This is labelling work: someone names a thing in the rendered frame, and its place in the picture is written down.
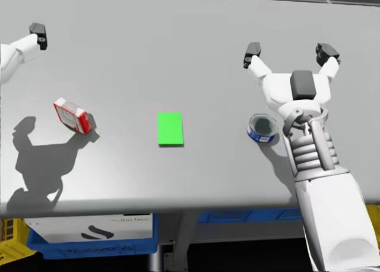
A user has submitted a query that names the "blue box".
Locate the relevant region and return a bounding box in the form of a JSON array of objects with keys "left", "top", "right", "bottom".
[
  {"left": 197, "top": 208, "right": 302, "bottom": 225},
  {"left": 27, "top": 227, "right": 159, "bottom": 260}
]

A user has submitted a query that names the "red and white carton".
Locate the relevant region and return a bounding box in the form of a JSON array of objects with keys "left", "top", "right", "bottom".
[{"left": 53, "top": 97, "right": 93, "bottom": 135}]

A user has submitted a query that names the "white box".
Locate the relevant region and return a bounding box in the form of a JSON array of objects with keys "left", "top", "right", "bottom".
[{"left": 24, "top": 213, "right": 154, "bottom": 245}]

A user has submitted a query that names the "green pad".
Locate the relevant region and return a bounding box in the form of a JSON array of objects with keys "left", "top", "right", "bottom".
[{"left": 157, "top": 112, "right": 185, "bottom": 148}]

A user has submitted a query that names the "yellow box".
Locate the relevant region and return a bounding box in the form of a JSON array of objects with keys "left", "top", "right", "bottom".
[{"left": 0, "top": 217, "right": 37, "bottom": 266}]

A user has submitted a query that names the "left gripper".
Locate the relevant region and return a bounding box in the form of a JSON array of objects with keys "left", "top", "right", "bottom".
[{"left": 0, "top": 22, "right": 48, "bottom": 84}]

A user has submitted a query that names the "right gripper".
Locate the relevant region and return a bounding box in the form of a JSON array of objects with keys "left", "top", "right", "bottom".
[{"left": 243, "top": 42, "right": 341, "bottom": 112}]

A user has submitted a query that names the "blue flat can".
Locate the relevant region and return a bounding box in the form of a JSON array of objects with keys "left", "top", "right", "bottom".
[{"left": 246, "top": 113, "right": 280, "bottom": 144}]

